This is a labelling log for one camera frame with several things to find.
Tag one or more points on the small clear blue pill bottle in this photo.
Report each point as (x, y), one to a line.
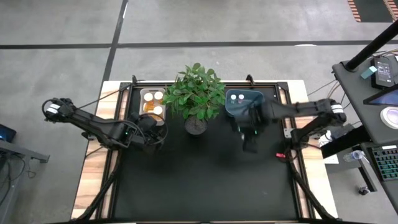
(233, 97)

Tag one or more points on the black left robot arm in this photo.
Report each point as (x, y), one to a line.
(90, 124)

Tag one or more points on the small clear pink pill bottle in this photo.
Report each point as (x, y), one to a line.
(241, 97)

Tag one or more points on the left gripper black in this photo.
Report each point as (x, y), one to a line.
(146, 130)

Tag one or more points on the dark teal plastic bin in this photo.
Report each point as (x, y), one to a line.
(248, 96)

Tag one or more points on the white plastic bin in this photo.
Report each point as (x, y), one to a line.
(162, 119)

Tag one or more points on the black round pole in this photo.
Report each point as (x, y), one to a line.
(371, 46)

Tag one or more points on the small teal block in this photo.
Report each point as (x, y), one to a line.
(368, 72)

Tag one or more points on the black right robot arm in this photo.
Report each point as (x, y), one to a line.
(298, 109)

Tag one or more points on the black power supply box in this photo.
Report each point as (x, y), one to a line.
(384, 73)

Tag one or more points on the white paper sheet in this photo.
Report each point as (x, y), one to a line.
(331, 159)

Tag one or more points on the black caster wheel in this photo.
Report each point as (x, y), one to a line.
(363, 190)

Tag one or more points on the black tablet screen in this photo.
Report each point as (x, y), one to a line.
(387, 98)

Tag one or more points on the clear plastic water bottle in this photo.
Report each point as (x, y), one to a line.
(354, 155)

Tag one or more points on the black mat orange striped edges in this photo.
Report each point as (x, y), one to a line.
(371, 11)

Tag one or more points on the dark grey desk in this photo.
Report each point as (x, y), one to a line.
(354, 90)

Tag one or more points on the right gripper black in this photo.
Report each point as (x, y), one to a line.
(252, 124)

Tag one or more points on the device with blue screen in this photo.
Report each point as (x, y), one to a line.
(6, 133)

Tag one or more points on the white round disc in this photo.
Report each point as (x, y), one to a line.
(391, 117)

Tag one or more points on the green potted plant black pot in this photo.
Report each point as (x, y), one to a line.
(196, 93)

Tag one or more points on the grey metal desk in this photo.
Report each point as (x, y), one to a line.
(18, 152)

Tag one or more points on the small red clamp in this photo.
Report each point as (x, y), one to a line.
(280, 155)

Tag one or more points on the black metal table frame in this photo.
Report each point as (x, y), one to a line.
(267, 83)

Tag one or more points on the backlit black keyboard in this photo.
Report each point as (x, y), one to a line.
(387, 161)

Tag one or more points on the black clamp bracket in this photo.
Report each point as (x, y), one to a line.
(134, 79)
(250, 79)

